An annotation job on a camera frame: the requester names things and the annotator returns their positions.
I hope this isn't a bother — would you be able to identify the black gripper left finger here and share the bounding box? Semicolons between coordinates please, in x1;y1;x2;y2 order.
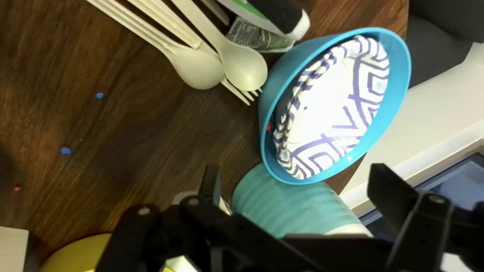
177;164;276;241

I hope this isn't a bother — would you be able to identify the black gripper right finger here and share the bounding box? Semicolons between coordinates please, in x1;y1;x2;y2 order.
368;163;484;252

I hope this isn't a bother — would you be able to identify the white bowl blue pattern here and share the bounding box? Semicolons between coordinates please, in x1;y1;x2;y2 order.
273;34;391;181

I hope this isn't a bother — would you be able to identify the teal and white cup stack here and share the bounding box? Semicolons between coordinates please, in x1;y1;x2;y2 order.
232;163;371;237

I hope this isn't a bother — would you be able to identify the yellow plate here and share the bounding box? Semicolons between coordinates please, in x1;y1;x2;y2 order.
38;231;176;272

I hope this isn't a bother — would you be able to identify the white plastic spoon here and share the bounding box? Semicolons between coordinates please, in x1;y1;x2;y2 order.
171;0;268;90
87;0;226;90

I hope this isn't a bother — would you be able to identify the round wooden table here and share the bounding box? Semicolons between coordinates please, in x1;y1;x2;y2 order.
0;0;261;272

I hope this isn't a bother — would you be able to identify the dark grey armchair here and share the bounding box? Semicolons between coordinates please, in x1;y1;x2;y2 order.
407;0;484;86

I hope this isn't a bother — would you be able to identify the white plastic fork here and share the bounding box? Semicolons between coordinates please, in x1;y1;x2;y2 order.
129;0;261;105

